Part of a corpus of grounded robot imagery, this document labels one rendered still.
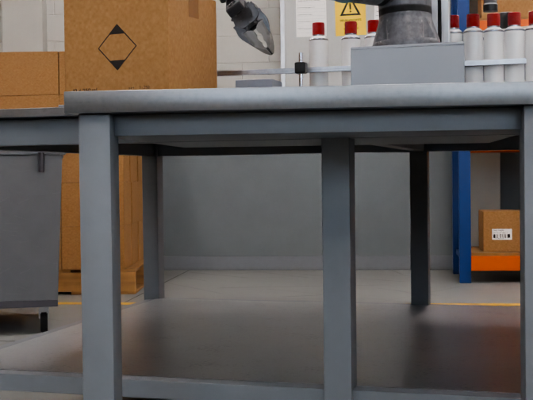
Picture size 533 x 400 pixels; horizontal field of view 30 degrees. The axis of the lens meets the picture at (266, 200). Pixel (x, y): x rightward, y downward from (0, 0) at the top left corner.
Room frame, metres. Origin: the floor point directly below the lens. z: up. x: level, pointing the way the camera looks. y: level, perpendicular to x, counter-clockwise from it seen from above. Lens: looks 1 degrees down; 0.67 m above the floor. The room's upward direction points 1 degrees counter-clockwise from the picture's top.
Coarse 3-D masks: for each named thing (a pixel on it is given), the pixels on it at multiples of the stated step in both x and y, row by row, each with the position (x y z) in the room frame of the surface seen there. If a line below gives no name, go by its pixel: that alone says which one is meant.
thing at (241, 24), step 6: (222, 0) 2.69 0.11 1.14; (246, 6) 2.66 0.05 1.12; (252, 6) 2.66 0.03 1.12; (240, 12) 2.66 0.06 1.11; (246, 12) 2.66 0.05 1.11; (252, 12) 2.66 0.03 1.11; (234, 18) 2.67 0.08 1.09; (240, 18) 2.66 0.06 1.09; (246, 18) 2.66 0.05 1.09; (252, 18) 2.66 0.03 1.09; (234, 24) 2.67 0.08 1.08; (240, 24) 2.66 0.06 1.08; (246, 24) 2.66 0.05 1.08; (252, 24) 2.68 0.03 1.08; (252, 30) 2.73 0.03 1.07
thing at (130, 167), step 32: (0, 64) 5.70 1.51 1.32; (32, 64) 5.69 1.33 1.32; (64, 64) 5.69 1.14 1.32; (0, 96) 5.70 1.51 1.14; (32, 96) 5.69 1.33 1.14; (64, 160) 5.69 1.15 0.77; (128, 160) 5.92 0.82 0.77; (64, 192) 5.69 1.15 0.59; (128, 192) 5.87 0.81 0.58; (64, 224) 5.69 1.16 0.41; (128, 224) 5.88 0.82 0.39; (64, 256) 5.69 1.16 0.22; (128, 256) 5.85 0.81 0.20; (64, 288) 5.70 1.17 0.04; (128, 288) 5.70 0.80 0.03
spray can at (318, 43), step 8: (320, 24) 2.70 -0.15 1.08; (320, 32) 2.70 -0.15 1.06; (312, 40) 2.70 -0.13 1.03; (320, 40) 2.69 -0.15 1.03; (312, 48) 2.70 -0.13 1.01; (320, 48) 2.69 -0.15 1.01; (312, 56) 2.70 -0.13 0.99; (320, 56) 2.69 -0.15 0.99; (312, 64) 2.70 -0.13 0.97; (320, 64) 2.69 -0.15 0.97; (320, 72) 2.69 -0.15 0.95; (312, 80) 2.70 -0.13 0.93; (320, 80) 2.69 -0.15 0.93
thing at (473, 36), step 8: (472, 16) 2.59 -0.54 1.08; (472, 24) 2.59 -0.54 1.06; (464, 32) 2.59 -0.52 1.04; (472, 32) 2.58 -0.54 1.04; (480, 32) 2.58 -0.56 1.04; (464, 40) 2.59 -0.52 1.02; (472, 40) 2.58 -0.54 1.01; (480, 40) 2.58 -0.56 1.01; (464, 48) 2.59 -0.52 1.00; (472, 48) 2.58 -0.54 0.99; (480, 48) 2.58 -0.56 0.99; (472, 56) 2.58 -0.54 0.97; (480, 56) 2.58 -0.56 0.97; (472, 72) 2.58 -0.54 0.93; (480, 72) 2.58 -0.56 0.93; (472, 80) 2.58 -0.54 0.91; (480, 80) 2.58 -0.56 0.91
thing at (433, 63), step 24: (360, 48) 2.07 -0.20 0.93; (384, 48) 2.06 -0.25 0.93; (408, 48) 2.06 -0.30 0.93; (432, 48) 2.05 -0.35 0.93; (456, 48) 2.04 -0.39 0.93; (360, 72) 2.07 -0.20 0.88; (384, 72) 2.06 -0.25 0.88; (408, 72) 2.06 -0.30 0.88; (432, 72) 2.05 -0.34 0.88; (456, 72) 2.04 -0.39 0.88
